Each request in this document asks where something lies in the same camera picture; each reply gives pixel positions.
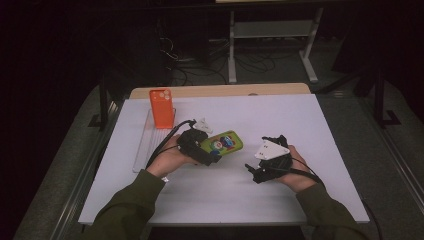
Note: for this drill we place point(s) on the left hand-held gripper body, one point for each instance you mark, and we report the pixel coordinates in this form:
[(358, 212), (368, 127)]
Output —
[(190, 141)]

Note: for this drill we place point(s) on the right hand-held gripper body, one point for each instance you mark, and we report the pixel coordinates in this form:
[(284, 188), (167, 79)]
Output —
[(275, 156)]

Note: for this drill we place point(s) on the green clown phone case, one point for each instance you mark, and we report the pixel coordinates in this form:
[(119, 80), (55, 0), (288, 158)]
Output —
[(230, 140)]

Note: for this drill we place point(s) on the orange phone case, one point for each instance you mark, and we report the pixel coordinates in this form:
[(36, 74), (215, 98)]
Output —
[(161, 110)]

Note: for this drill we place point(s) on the clear acrylic rack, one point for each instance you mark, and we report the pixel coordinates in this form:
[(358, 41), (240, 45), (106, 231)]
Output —
[(146, 146)]

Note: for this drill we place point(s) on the person's left hand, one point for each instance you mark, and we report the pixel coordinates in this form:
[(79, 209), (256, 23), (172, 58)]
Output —
[(166, 160)]

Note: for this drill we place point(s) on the person's right hand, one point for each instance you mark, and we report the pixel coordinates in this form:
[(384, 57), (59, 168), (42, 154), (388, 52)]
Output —
[(300, 178)]

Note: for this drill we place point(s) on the black metal stand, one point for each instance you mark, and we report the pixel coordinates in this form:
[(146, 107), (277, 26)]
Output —
[(103, 100), (379, 96)]

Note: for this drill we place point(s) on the aluminium frame rail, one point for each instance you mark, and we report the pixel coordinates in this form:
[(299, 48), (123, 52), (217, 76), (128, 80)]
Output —
[(83, 186), (396, 156)]

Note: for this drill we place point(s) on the white metal desk frame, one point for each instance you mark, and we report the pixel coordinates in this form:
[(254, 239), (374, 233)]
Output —
[(270, 29)]

